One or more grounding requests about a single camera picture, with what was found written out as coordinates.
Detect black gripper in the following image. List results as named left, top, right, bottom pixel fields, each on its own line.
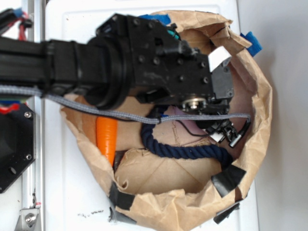
left=96, top=14, right=250, bottom=147

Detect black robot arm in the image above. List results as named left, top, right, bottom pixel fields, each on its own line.
left=0, top=14, right=251, bottom=147

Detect blue tape top piece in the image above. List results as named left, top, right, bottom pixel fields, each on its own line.
left=139, top=14, right=171, bottom=26

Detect blue tape piece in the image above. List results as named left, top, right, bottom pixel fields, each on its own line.
left=139, top=14, right=171, bottom=26
left=240, top=31, right=263, bottom=57

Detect white label tag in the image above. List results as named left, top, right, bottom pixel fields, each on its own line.
left=208, top=46, right=232, bottom=72

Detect orange toy carrot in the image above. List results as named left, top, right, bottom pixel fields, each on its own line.
left=96, top=116, right=118, bottom=166

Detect blue tape right piece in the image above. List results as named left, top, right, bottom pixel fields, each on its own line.
left=240, top=31, right=263, bottom=57

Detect brown paper bag bowl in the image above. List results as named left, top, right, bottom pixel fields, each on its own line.
left=61, top=10, right=272, bottom=231

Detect black tape right piece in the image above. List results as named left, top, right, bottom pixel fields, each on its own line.
left=211, top=165, right=246, bottom=197

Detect black tape bottom left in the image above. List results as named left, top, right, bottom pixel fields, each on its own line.
left=109, top=182, right=135, bottom=210

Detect white tray board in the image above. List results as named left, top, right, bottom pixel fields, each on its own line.
left=44, top=0, right=260, bottom=231

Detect black tape bottom right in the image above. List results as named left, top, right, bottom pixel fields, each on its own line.
left=213, top=203, right=240, bottom=224

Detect dark blue twisted rope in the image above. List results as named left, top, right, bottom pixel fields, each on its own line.
left=141, top=105, right=233, bottom=168

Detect red wires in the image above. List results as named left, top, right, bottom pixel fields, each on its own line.
left=14, top=9, right=33, bottom=41

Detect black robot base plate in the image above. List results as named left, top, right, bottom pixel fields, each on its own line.
left=0, top=103, right=35, bottom=193

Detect grey braided cable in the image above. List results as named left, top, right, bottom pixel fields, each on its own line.
left=0, top=86, right=251, bottom=125

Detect aluminium rail frame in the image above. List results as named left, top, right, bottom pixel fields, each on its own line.
left=22, top=0, right=46, bottom=231

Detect metal corner bracket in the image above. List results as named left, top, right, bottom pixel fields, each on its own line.
left=14, top=208, right=41, bottom=231

